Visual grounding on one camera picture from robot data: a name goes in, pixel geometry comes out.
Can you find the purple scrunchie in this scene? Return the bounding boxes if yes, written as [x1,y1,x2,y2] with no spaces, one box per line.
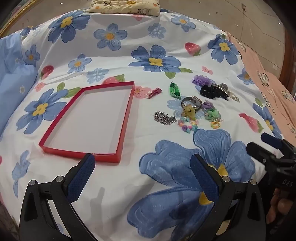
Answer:
[192,75,212,86]

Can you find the metal wrist watch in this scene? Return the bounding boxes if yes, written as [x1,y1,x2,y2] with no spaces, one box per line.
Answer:
[181,96,203,110]

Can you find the person's right hand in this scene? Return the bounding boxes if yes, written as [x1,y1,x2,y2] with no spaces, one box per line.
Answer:
[266,189,296,229]

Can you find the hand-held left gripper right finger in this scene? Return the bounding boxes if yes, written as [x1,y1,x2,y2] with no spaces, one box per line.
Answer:
[190,153,266,241]

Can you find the colourful bead bracelet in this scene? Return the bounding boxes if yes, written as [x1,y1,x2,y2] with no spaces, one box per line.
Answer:
[178,116,199,134]

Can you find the light blue pillow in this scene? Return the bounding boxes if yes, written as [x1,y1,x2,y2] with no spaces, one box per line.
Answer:
[0,32,38,139]

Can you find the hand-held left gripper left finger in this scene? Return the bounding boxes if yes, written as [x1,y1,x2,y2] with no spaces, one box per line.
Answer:
[19,153,99,241]

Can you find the green braided bracelet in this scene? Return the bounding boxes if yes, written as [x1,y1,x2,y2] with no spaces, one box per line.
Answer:
[169,82,183,100]

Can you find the red hair clip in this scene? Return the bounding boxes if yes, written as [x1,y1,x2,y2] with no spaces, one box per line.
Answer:
[148,88,162,99]

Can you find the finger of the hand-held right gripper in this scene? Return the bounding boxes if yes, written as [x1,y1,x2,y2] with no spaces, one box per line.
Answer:
[246,142,278,166]
[261,133,296,151]

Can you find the red shallow box tray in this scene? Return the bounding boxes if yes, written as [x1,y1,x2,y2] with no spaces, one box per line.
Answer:
[38,81,135,164]

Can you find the yellow hair clip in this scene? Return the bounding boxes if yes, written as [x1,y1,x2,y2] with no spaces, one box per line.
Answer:
[181,104,197,119]

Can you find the cream patterned pillow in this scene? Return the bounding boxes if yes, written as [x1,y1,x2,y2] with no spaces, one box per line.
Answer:
[89,0,161,17]

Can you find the white blue floral blanket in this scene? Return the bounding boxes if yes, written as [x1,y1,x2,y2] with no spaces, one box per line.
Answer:
[0,9,289,241]

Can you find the pink printed sheet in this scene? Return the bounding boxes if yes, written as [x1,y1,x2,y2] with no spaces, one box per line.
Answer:
[225,31,296,144]

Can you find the silver chain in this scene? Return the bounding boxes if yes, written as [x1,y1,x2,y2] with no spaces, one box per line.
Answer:
[154,111,176,126]

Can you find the black scrunchie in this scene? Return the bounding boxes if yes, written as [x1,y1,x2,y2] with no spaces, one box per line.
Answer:
[200,85,219,100]

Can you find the silver claw hair clip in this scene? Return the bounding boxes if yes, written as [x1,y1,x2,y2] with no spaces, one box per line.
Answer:
[211,83,240,102]

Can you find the green beaded scrunchie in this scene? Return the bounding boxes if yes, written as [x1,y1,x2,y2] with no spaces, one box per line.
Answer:
[203,109,221,121]

